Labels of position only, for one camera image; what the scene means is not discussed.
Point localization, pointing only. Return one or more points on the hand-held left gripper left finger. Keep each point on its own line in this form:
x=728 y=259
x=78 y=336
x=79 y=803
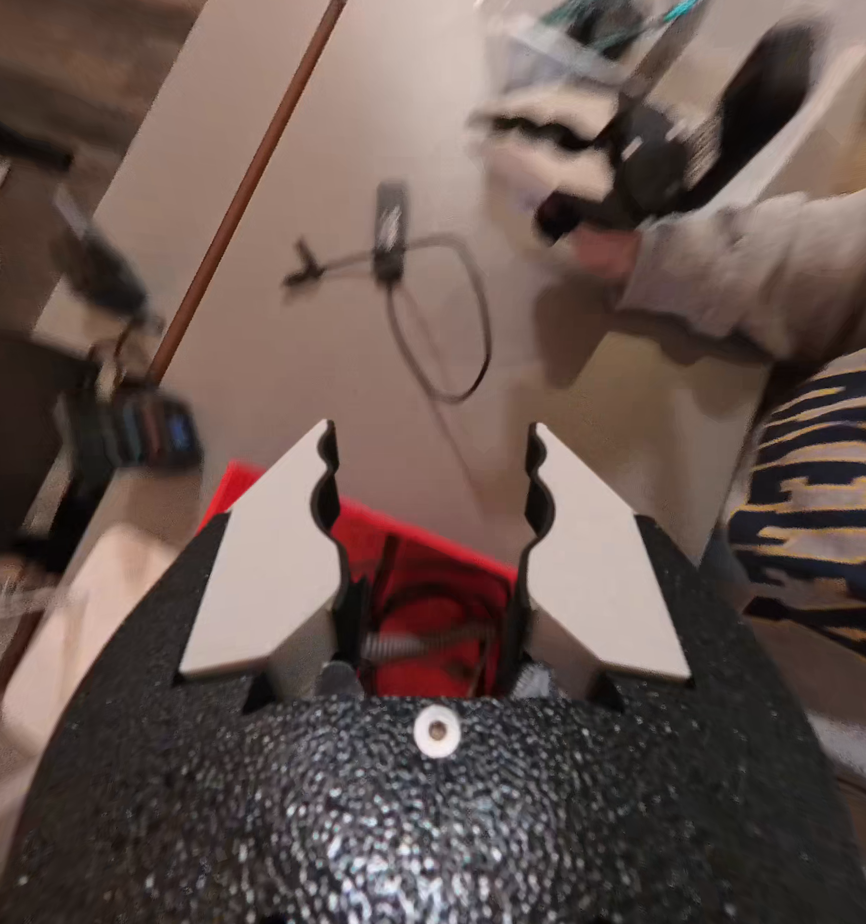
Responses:
x=274 y=563

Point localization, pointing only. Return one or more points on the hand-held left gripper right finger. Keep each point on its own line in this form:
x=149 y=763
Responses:
x=592 y=570

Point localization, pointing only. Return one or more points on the person's right forearm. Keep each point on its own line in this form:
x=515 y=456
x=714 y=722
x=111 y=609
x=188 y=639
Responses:
x=765 y=274

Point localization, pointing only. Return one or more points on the person's right hand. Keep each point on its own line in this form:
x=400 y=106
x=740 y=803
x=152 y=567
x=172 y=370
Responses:
x=606 y=252

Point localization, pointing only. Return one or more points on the clear plastic storage box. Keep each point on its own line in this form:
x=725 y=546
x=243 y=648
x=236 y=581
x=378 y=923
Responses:
x=534 y=58

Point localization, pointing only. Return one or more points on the red plastic basket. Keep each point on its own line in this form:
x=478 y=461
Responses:
x=418 y=621

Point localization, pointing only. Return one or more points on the black device with blue display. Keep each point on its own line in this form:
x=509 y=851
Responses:
x=151 y=433

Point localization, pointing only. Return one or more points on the person's leg in patterned pants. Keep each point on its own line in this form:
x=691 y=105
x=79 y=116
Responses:
x=815 y=505

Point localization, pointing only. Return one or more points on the small black device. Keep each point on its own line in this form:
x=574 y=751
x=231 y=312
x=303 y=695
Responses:
x=391 y=224

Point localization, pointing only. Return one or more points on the dark box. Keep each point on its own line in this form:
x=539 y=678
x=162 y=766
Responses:
x=21 y=433

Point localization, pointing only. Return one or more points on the black object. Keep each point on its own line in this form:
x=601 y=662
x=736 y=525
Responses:
x=101 y=267

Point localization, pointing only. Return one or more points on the brown wooden strip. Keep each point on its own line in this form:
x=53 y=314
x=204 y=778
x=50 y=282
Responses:
x=256 y=166

